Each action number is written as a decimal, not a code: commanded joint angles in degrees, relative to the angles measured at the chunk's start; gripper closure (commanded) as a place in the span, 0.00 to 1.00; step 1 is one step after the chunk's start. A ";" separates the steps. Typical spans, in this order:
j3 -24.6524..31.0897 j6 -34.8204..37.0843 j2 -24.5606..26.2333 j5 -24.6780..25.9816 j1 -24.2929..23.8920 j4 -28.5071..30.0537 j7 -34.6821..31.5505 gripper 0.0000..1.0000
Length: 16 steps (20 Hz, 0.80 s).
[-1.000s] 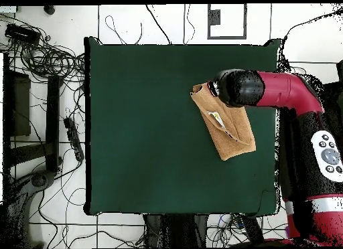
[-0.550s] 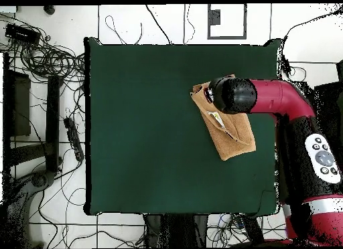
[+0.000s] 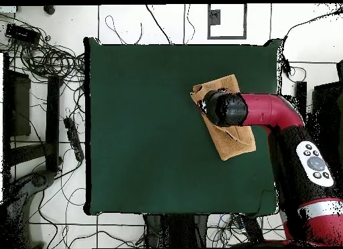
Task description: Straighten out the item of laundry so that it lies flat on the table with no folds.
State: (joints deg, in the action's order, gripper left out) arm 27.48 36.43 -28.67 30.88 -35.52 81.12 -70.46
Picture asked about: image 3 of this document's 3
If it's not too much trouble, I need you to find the tan terry cloth towel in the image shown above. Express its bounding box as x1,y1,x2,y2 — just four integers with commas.
190,74,257,161

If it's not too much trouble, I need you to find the flat black box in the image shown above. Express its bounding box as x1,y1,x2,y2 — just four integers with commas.
5,23,42,45

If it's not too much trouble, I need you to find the dark green table cloth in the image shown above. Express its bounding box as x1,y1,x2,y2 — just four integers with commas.
84,36,282,217

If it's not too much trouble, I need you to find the black upright bar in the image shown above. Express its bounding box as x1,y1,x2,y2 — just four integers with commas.
294,81,308,118

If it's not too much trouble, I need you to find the dark cabinet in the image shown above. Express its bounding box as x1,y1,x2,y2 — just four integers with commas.
310,82,343,153

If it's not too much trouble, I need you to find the black metal stand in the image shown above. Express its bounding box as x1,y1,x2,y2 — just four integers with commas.
143,214,209,248

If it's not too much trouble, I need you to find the long black power strip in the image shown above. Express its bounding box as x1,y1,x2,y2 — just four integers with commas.
63,116,85,162

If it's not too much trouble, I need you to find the black T-shaped floor stand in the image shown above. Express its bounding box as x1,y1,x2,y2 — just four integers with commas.
10,75,63,173

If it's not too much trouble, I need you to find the dark brown box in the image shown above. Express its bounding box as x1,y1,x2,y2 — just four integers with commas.
2,69,31,137

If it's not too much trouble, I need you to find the grey chair base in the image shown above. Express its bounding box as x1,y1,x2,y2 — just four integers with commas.
0,170,56,248

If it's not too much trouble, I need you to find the grey rectangular floor frame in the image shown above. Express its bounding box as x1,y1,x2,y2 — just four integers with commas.
206,3,248,40

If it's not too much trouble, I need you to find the black strip among cables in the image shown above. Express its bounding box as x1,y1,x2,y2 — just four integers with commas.
239,215,265,243

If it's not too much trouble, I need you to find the tangled black cable bundle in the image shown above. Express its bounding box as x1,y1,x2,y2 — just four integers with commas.
0,13,86,85

